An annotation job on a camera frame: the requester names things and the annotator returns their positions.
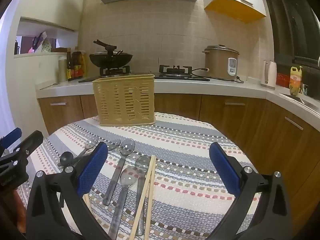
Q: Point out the white cylindrical container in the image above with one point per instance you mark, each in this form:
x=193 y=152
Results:
x=62 y=70

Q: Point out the yellow detergent bottle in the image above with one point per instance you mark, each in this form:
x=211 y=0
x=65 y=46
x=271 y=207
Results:
x=296 y=80

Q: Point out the black gas stove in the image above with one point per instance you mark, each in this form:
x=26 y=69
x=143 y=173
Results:
x=175 y=76

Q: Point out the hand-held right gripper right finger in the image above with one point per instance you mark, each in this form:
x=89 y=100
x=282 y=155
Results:
x=225 y=170

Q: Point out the white and yellow wall cabinet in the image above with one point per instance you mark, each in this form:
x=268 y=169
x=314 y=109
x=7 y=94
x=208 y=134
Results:
x=235 y=2

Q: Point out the wooden base cabinets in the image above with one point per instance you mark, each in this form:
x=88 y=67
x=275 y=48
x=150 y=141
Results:
x=262 y=125

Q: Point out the small black spoon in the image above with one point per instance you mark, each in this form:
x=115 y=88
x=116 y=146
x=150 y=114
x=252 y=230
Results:
x=66 y=158

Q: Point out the steel sink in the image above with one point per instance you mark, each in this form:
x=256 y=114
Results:
x=302 y=102

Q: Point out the red box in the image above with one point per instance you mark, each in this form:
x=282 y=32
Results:
x=283 y=80

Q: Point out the person's left forearm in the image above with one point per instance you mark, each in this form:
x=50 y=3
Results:
x=16 y=210

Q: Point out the dark sauce bottle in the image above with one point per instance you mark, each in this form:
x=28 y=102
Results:
x=69 y=67

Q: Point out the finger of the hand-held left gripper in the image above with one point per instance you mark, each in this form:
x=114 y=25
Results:
x=11 y=135
x=30 y=141

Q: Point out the dark window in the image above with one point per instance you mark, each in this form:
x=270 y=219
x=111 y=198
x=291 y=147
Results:
x=295 y=25

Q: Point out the beige slotted utensil basket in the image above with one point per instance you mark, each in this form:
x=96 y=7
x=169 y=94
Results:
x=125 y=100

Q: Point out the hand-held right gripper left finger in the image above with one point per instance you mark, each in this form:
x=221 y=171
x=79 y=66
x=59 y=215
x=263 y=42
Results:
x=92 y=170

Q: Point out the cardboard box on counter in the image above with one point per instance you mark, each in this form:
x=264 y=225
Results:
x=217 y=62

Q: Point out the white kitchen countertop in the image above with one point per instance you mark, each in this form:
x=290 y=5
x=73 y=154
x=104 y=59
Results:
x=225 y=86

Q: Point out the printed bag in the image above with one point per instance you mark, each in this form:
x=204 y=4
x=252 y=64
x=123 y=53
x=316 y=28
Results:
x=40 y=43

